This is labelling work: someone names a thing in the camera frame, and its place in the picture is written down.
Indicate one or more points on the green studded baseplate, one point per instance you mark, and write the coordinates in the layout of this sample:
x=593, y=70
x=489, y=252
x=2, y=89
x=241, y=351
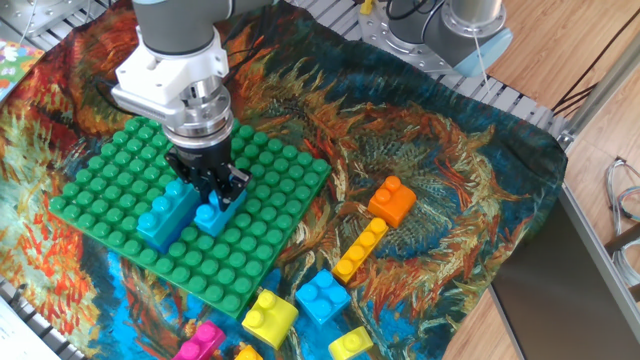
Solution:
x=260, y=225

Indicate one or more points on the yellow two-stud block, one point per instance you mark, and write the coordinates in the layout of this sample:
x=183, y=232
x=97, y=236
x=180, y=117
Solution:
x=272, y=320

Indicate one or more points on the small yellow-orange four-stud brick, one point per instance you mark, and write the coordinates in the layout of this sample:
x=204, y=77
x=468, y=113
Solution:
x=357, y=252

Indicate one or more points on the light blue three-stud brick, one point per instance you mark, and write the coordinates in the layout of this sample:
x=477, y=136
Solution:
x=212, y=222

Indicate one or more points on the teal four-stud brick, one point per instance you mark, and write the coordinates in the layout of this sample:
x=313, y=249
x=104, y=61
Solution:
x=165, y=215

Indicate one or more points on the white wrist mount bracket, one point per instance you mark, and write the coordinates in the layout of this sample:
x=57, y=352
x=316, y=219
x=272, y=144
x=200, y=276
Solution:
x=160, y=80

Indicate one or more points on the magenta three-stud brick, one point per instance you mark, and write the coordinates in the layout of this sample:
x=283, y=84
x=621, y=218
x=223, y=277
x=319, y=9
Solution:
x=202, y=345

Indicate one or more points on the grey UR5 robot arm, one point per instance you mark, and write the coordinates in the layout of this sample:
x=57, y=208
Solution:
x=175, y=25

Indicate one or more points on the dark grey framed panel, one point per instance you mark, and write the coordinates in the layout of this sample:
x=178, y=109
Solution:
x=560, y=290

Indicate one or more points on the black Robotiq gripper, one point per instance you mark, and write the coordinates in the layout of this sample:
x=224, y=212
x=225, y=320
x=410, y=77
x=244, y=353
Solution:
x=200, y=162

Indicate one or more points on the orange two-stud block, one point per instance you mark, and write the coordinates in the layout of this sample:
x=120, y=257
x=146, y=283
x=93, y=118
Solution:
x=395, y=205

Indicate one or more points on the white paper sheet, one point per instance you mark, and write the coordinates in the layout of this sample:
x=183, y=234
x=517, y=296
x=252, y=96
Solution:
x=15, y=335

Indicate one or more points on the yellow clip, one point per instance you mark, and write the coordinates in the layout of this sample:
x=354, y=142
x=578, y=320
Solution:
x=366, y=6

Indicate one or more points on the silver perforated metal plate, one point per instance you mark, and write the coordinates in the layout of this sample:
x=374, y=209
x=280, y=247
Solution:
x=50, y=12

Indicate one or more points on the aluminium frame post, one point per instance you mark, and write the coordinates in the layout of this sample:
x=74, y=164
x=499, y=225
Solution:
x=600, y=85

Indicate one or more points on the small yellow single-stud brick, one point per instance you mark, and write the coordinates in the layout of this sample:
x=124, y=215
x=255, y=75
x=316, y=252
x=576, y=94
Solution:
x=350, y=345

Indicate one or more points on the colourful printed paper sheet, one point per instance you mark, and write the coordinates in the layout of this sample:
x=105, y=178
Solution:
x=15, y=62

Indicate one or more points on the brown wooden bar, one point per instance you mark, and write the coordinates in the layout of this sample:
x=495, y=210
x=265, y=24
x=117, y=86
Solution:
x=625, y=242

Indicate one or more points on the painted sunflower pattern cloth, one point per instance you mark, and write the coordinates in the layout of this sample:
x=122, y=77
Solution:
x=425, y=125

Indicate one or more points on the light blue square brick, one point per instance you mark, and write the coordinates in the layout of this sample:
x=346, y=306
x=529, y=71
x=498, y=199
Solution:
x=322, y=300

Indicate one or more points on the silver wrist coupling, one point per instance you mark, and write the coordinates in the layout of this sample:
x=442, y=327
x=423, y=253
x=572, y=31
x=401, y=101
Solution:
x=200, y=120

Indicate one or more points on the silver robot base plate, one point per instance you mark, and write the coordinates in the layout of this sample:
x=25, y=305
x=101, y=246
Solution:
x=380, y=35

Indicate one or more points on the long orange-yellow brick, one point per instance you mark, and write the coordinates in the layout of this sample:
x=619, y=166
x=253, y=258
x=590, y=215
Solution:
x=248, y=355

